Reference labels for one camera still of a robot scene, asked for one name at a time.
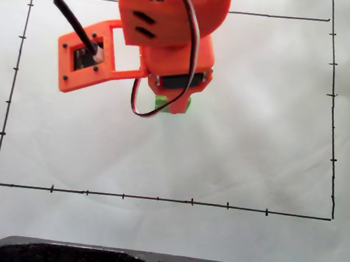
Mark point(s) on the black camera on orange mount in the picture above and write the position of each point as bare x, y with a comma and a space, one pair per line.
85, 60

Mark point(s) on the white sheet with black lines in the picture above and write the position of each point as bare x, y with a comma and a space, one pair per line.
97, 160

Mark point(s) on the green textured cube block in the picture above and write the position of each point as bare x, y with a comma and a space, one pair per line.
161, 103

